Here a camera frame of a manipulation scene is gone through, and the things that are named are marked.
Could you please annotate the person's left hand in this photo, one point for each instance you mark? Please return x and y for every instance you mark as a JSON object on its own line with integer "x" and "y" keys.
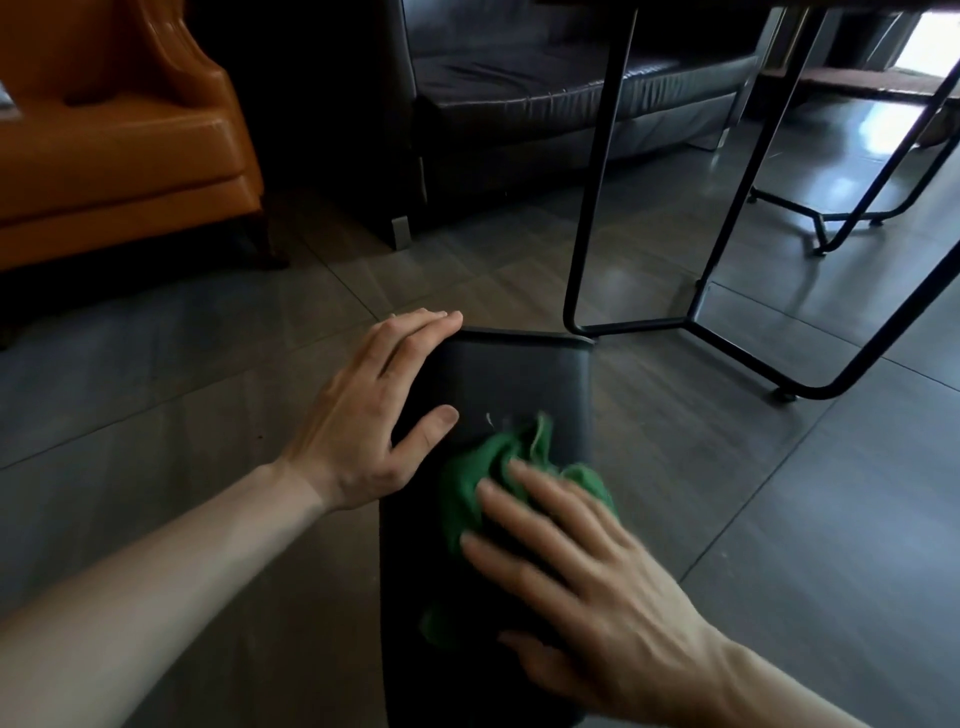
{"x": 352, "y": 435}

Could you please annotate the person's right hand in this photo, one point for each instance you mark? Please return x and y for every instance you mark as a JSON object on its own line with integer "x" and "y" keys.
{"x": 622, "y": 615}

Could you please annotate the person's right thumb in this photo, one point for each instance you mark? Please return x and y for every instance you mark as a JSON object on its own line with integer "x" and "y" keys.
{"x": 532, "y": 654}

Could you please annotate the person's right middle finger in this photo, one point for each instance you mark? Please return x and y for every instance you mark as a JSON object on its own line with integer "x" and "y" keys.
{"x": 532, "y": 517}

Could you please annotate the person's left thumb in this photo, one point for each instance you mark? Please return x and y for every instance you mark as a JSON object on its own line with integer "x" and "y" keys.
{"x": 427, "y": 436}

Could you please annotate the green cleaning cloth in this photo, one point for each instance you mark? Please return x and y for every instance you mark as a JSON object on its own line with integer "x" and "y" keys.
{"x": 469, "y": 491}

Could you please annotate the person's right forearm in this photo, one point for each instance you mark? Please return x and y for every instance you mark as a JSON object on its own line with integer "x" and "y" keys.
{"x": 765, "y": 690}

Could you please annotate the person's left forearm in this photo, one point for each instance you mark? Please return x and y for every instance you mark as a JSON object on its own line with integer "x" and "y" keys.
{"x": 150, "y": 592}

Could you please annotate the black leather sofa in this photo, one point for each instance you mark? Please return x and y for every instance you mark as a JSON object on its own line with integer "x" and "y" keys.
{"x": 562, "y": 90}

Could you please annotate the black metal table base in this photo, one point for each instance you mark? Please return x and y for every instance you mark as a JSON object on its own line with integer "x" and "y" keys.
{"x": 784, "y": 204}

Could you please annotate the orange leather armchair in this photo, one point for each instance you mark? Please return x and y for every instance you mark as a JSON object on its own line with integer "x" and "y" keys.
{"x": 112, "y": 135}

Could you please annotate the brown wooden low bench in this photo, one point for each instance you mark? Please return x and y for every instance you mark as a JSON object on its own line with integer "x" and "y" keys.
{"x": 862, "y": 81}

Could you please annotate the black metal frame table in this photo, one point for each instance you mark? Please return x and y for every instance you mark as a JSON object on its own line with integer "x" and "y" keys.
{"x": 700, "y": 300}

